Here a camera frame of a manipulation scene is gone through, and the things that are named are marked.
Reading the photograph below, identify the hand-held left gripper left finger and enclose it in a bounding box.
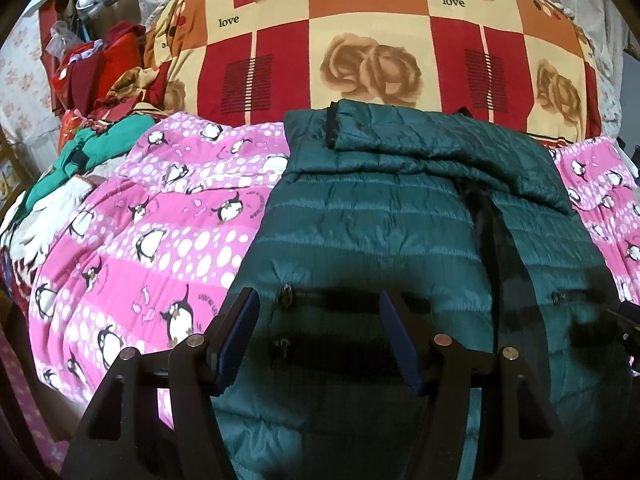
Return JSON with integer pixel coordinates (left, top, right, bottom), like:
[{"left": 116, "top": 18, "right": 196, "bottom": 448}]
[{"left": 60, "top": 287, "right": 261, "bottom": 480}]

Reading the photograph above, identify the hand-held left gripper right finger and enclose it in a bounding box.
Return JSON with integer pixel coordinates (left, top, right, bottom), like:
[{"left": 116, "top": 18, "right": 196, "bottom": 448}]
[{"left": 378, "top": 290, "right": 586, "bottom": 480}]

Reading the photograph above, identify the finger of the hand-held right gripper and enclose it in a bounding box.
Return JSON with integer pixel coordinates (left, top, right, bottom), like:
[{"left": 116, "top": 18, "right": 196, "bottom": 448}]
[{"left": 602, "top": 301, "right": 640, "bottom": 377}]

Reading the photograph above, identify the teal puffer jacket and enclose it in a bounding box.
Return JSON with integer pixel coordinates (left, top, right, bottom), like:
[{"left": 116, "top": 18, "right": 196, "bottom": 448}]
[{"left": 210, "top": 99, "right": 637, "bottom": 480}]

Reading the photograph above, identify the red clothes pile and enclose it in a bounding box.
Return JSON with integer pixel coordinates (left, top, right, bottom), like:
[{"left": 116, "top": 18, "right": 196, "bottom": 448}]
[{"left": 50, "top": 22, "right": 147, "bottom": 112}]

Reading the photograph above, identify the pink penguin blanket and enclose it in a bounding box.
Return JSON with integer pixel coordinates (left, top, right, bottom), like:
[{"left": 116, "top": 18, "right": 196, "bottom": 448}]
[{"left": 15, "top": 112, "right": 640, "bottom": 423}]

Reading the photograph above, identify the white knitted cloth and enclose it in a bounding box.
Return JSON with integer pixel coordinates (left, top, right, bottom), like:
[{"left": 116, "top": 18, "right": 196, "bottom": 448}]
[{"left": 0, "top": 175, "right": 97, "bottom": 262}]

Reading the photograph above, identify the white floral bedsheet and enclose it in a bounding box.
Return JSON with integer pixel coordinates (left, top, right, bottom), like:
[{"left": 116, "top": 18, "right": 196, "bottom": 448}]
[{"left": 599, "top": 74, "right": 628, "bottom": 137}]

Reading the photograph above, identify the green cloth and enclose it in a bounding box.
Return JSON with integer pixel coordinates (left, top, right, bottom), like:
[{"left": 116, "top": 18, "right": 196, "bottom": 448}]
[{"left": 25, "top": 114, "right": 157, "bottom": 212}]

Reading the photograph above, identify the brown patterned cloth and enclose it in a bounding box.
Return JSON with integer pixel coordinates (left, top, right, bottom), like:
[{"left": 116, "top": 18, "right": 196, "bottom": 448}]
[{"left": 95, "top": 64, "right": 172, "bottom": 112}]

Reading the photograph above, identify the rose-patterned checked quilt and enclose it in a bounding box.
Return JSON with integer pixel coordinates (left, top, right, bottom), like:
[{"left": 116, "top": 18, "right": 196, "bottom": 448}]
[{"left": 145, "top": 0, "right": 604, "bottom": 147}]

